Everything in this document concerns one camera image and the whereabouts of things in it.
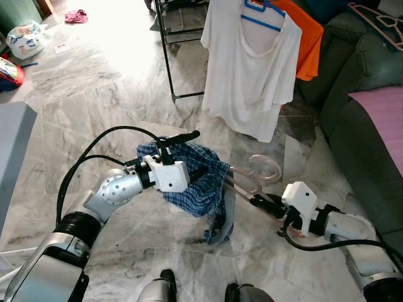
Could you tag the black metal drying rack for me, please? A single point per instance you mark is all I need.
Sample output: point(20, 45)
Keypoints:
point(165, 53)

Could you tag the dark green sofa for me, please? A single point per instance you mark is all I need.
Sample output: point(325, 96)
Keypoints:
point(359, 157)

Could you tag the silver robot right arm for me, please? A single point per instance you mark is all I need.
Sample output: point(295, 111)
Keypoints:
point(346, 226)

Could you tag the pink paper slip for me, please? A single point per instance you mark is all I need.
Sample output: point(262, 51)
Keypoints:
point(62, 48)

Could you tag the purple cushion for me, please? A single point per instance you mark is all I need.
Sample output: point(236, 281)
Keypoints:
point(381, 126)

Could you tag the magenta cloth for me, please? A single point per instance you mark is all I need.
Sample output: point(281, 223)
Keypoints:
point(77, 16)

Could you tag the brown wooden post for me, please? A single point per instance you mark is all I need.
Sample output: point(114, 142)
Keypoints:
point(45, 6)

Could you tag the orange garment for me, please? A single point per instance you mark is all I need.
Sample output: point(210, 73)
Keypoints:
point(308, 44)

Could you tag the blue pen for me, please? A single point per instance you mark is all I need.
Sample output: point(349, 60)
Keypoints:
point(28, 64)

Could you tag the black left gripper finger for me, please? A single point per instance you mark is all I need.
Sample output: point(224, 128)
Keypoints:
point(182, 139)
point(198, 173)

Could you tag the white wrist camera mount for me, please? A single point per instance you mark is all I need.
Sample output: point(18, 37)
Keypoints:
point(171, 178)
point(299, 201)

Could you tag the green ribbed cabinet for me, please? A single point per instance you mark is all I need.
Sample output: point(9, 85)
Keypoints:
point(19, 12)

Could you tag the pale pink plastic hanger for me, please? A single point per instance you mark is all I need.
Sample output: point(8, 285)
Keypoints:
point(239, 182)

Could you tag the blue plastic hanger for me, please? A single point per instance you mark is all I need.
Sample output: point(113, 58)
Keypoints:
point(261, 23)

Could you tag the printed white plastic bag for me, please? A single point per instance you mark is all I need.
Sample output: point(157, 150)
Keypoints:
point(25, 43)

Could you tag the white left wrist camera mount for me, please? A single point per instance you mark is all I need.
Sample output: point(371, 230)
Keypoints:
point(171, 178)

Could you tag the blue plaid shorts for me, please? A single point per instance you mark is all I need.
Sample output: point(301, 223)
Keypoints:
point(208, 195)

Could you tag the red blue backpack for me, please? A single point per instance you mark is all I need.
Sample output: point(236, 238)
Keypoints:
point(9, 74)

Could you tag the white t-shirt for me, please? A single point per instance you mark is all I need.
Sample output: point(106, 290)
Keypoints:
point(245, 82)

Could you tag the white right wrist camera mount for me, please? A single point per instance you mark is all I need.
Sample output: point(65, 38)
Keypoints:
point(299, 201)

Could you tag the grey robot left leg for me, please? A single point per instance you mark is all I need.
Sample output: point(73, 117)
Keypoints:
point(154, 292)

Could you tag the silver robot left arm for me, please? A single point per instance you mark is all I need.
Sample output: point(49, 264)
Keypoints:
point(116, 189)

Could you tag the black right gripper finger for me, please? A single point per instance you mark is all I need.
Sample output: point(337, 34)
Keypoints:
point(267, 204)

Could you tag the light blue plastic table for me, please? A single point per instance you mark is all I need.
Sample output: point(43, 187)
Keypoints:
point(14, 151)

